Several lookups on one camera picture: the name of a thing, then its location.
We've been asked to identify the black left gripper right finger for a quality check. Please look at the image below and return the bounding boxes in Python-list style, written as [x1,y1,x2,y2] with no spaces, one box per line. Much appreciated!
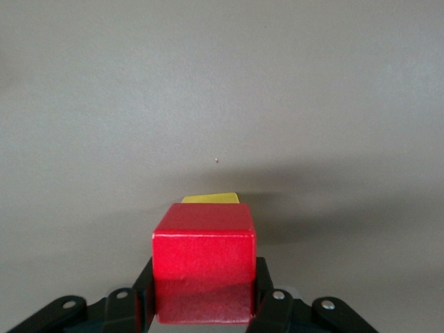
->
[248,256,378,333]

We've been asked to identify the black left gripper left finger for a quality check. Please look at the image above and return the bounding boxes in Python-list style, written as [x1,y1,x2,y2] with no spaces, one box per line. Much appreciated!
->
[6,258,156,333]

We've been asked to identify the red wooden block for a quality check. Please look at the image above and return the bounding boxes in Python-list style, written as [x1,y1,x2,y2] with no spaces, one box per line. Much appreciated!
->
[151,203,258,325]

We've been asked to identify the yellow wooden block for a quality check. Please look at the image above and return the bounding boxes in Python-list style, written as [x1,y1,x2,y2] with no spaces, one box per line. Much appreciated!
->
[181,191,241,205]

